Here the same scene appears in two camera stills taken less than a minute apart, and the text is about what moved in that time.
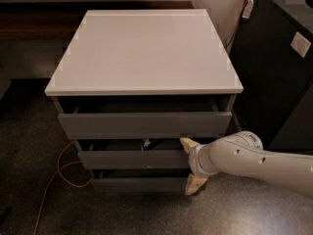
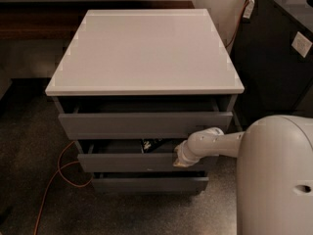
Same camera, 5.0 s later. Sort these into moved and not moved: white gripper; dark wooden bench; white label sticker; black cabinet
Moved: white gripper
Not moved: black cabinet; white label sticker; dark wooden bench
